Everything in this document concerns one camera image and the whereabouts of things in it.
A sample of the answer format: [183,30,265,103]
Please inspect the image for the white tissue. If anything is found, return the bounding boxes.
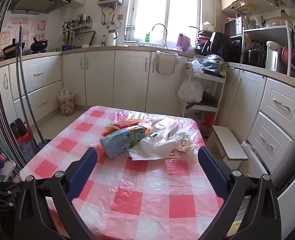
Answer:
[177,134,195,153]

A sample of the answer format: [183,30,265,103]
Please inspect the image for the white appliance shelf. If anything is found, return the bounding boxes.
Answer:
[240,20,295,77]

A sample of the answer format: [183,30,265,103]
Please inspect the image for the white blue frame rack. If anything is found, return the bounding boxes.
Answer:
[0,127,17,188]

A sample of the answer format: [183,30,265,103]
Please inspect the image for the metal sliding door frame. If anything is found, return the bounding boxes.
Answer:
[0,0,35,178]

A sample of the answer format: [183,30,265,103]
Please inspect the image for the black bag of vegetables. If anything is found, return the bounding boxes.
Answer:
[200,54,227,77]

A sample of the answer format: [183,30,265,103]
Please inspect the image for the white stool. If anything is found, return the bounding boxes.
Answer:
[209,125,248,170]

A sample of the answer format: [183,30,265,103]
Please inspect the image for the red wrapper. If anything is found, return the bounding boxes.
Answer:
[113,121,144,130]

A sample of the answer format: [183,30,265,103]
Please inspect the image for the pink checked plastic tablecloth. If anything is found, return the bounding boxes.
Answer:
[19,106,228,240]

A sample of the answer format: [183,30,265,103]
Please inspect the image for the small white plastic bottle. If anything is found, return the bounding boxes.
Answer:
[139,132,160,153]

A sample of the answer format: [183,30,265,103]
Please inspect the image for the white hanging bin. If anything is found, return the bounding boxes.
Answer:
[152,50,179,75]

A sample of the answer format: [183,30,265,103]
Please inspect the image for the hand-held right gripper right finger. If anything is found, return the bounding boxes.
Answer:
[197,146,281,240]

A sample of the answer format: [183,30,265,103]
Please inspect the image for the purple cloth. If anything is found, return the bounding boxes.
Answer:
[176,33,191,51]

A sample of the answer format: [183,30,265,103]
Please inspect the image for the small wire basket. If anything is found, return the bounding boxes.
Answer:
[231,0,261,15]

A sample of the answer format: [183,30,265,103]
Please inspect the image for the white lidded container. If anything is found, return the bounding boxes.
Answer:
[201,21,216,32]

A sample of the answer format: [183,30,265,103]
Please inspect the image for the clear plastic bottle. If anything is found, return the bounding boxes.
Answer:
[151,117,180,140]

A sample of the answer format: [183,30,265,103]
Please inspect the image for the clear glass cups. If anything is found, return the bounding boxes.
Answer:
[247,16,265,29]

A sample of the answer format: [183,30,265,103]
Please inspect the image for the clear lidded steamer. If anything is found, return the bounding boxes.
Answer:
[265,17,288,28]

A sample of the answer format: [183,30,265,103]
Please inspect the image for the red printed wall sticker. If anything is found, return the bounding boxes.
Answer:
[0,16,48,48]

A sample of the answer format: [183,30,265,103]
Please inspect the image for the black rice cooker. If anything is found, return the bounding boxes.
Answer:
[242,49,266,68]

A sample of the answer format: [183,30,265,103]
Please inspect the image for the silver electric water boiler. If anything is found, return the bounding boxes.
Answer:
[265,41,286,72]

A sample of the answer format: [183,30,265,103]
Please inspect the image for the red pan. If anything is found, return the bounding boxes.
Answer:
[281,44,295,67]

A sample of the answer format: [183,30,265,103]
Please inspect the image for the cream sink base cabinet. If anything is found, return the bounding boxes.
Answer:
[61,49,188,115]

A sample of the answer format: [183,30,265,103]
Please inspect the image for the dark framed cutting board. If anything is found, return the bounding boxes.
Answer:
[74,31,96,49]

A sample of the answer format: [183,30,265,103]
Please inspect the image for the black pouch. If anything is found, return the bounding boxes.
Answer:
[10,118,28,137]

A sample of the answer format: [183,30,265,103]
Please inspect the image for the black frying pan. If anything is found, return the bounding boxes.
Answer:
[186,90,218,109]

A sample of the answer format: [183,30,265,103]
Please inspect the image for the stacked pots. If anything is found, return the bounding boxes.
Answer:
[195,31,211,54]

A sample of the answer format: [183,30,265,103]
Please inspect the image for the large white plastic bag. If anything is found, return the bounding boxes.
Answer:
[177,76,205,103]

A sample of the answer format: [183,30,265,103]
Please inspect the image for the cream two-drawer cabinet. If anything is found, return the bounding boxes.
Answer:
[0,54,63,130]

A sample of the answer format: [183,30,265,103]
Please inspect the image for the red plastic bag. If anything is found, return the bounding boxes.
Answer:
[201,112,216,133]

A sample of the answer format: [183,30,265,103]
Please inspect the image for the red floor bag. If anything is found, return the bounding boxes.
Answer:
[10,121,42,163]

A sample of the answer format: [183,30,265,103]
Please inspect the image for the window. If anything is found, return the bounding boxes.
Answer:
[125,0,203,47]

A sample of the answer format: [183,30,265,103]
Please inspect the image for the white thermos jug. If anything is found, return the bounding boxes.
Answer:
[106,29,118,47]

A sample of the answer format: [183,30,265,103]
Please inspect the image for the chrome faucet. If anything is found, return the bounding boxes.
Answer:
[151,23,168,48]

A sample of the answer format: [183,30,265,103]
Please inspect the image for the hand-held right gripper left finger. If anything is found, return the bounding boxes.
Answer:
[14,147,98,240]

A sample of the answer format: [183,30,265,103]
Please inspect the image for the clear plastic bag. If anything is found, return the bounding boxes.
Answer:
[240,140,270,175]

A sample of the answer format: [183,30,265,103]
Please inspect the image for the patterned waste bag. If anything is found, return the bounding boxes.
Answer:
[58,88,75,117]

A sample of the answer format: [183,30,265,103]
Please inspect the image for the small white plastic bag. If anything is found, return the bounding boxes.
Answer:
[186,57,204,77]

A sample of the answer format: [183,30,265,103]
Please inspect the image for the utensil rack with utensils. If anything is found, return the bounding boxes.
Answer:
[61,14,94,52]

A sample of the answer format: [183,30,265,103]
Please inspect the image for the cream double-door cabinet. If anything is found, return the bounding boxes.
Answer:
[217,67,266,140]

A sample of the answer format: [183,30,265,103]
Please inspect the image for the black air fryer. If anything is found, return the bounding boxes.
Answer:
[207,31,231,57]

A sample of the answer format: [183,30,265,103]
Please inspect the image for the black wok on stove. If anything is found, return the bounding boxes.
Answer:
[30,37,49,53]

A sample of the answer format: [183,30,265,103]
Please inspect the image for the blue white milk carton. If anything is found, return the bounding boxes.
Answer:
[100,127,146,159]

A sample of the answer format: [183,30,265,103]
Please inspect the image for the white trolley rack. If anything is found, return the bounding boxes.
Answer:
[179,61,226,135]

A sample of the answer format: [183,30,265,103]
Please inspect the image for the microwave oven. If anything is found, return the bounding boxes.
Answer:
[224,16,249,38]

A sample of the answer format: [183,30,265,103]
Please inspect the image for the cream three-drawer cabinet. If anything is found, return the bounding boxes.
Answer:
[246,77,295,188]

